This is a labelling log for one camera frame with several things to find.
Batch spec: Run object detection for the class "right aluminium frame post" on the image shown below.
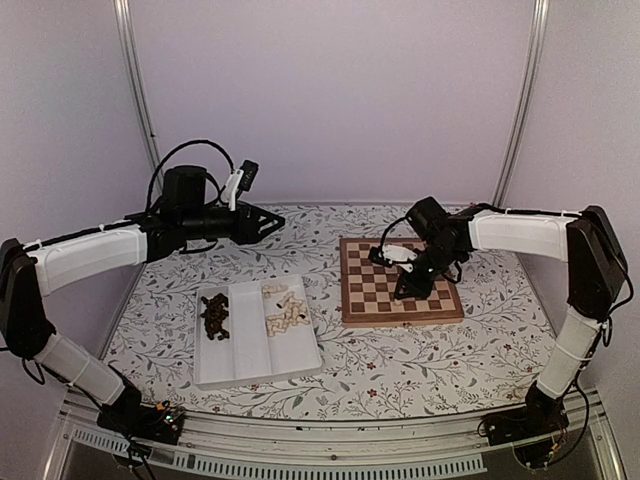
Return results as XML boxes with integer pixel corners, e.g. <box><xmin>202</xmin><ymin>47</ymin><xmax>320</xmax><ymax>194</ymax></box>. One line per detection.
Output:
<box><xmin>491</xmin><ymin>0</ymin><xmax>550</xmax><ymax>207</ymax></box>

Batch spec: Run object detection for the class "aluminium frame post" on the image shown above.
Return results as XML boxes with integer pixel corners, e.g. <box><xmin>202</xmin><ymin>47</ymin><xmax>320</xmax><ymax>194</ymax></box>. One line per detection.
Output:
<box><xmin>491</xmin><ymin>0</ymin><xmax>550</xmax><ymax>207</ymax></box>
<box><xmin>113</xmin><ymin>0</ymin><xmax>160</xmax><ymax>170</ymax></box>

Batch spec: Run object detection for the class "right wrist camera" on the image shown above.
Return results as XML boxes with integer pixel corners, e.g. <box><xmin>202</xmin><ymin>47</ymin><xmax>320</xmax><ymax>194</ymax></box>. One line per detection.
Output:
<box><xmin>368</xmin><ymin>244</ymin><xmax>418</xmax><ymax>273</ymax></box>

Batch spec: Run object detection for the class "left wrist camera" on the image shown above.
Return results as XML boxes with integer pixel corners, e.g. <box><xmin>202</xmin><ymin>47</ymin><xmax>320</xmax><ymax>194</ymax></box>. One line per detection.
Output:
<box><xmin>221</xmin><ymin>159</ymin><xmax>259</xmax><ymax>211</ymax></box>

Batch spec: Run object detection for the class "wooden chessboard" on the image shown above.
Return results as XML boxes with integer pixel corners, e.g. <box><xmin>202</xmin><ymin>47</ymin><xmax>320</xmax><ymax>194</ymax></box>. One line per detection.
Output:
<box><xmin>338</xmin><ymin>236</ymin><xmax>465</xmax><ymax>330</ymax></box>

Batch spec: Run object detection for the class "front aluminium rail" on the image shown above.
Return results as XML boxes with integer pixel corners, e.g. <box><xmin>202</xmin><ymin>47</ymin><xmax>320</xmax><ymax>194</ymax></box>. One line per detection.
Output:
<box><xmin>43</xmin><ymin>390</ymin><xmax>631</xmax><ymax>479</ymax></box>

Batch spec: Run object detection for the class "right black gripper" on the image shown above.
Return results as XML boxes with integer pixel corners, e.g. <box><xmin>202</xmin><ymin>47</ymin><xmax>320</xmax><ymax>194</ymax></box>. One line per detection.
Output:
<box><xmin>394</xmin><ymin>241</ymin><xmax>463</xmax><ymax>299</ymax></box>

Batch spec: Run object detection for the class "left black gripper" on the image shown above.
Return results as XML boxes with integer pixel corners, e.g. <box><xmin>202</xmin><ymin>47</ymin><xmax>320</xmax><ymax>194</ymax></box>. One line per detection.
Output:
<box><xmin>181</xmin><ymin>200</ymin><xmax>285</xmax><ymax>245</ymax></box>

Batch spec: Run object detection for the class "white divided tray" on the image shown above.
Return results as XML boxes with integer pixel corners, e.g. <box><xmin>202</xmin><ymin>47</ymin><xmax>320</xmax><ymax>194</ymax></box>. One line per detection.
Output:
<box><xmin>193</xmin><ymin>274</ymin><xmax>323</xmax><ymax>390</ymax></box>

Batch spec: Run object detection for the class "light chess pieces pile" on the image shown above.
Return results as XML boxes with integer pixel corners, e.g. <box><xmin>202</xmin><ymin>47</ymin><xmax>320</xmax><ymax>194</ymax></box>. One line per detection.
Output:
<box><xmin>261</xmin><ymin>284</ymin><xmax>311</xmax><ymax>337</ymax></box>

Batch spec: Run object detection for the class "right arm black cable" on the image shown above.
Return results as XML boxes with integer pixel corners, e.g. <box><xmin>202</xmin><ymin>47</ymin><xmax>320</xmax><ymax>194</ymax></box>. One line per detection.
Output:
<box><xmin>378</xmin><ymin>214</ymin><xmax>416</xmax><ymax>256</ymax></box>

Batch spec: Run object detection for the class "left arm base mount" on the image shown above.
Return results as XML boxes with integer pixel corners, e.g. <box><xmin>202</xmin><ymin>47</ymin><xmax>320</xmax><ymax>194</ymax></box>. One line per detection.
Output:
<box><xmin>97</xmin><ymin>400</ymin><xmax>186</xmax><ymax>445</ymax></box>

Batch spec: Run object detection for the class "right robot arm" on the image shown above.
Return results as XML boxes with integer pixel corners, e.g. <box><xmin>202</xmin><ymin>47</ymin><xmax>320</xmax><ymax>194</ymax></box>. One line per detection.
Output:
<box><xmin>378</xmin><ymin>197</ymin><xmax>633</xmax><ymax>436</ymax></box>

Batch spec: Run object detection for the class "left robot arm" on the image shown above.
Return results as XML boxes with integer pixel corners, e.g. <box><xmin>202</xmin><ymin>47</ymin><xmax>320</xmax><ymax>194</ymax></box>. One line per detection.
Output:
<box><xmin>1</xmin><ymin>161</ymin><xmax>285</xmax><ymax>434</ymax></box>

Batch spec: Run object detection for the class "dark chess pieces pile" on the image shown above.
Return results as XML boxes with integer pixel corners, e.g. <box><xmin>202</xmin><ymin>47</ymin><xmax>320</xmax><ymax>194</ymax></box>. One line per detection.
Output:
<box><xmin>200</xmin><ymin>293</ymin><xmax>230</xmax><ymax>341</ymax></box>

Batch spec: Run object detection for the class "left aluminium frame post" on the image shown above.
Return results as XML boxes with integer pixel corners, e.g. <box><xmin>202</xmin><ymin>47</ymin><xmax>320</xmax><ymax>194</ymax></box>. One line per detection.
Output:
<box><xmin>113</xmin><ymin>0</ymin><xmax>160</xmax><ymax>170</ymax></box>

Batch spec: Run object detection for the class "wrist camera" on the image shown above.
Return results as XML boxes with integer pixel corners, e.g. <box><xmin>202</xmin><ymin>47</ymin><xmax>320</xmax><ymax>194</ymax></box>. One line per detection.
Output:
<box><xmin>368</xmin><ymin>244</ymin><xmax>418</xmax><ymax>273</ymax></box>
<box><xmin>221</xmin><ymin>159</ymin><xmax>259</xmax><ymax>211</ymax></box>

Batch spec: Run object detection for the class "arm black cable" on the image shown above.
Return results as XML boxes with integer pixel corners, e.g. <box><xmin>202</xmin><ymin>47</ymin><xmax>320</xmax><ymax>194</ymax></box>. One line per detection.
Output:
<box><xmin>145</xmin><ymin>139</ymin><xmax>236</xmax><ymax>211</ymax></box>
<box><xmin>378</xmin><ymin>214</ymin><xmax>416</xmax><ymax>256</ymax></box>

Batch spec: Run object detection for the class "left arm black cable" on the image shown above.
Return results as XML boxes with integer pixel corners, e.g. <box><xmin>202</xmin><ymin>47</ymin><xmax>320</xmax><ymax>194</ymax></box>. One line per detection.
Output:
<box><xmin>145</xmin><ymin>139</ymin><xmax>236</xmax><ymax>211</ymax></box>

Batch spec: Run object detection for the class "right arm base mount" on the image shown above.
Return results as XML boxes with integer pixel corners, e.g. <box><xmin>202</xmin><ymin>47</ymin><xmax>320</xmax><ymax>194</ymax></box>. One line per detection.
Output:
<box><xmin>476</xmin><ymin>407</ymin><xmax>569</xmax><ymax>470</ymax></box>

